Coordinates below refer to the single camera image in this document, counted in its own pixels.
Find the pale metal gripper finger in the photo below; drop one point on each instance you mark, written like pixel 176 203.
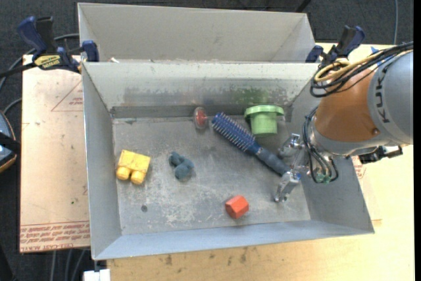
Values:
pixel 281 189
pixel 294 179

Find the green flanged plastic cup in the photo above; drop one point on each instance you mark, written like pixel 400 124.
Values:
pixel 263 123

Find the red hexagonal block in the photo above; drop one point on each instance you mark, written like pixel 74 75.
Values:
pixel 237 206

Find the blue hairbrush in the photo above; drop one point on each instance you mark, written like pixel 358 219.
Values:
pixel 238 135

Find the grey metal bin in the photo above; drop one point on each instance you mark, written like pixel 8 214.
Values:
pixel 204 181

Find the red clear spinning top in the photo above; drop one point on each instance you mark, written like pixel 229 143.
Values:
pixel 200 116

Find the dark blue lumpy toy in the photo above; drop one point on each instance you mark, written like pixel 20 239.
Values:
pixel 181 166

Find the yellow toy building block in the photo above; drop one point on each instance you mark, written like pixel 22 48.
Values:
pixel 133 164

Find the black cylinder on white bracket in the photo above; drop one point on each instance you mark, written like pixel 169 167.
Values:
pixel 378 154

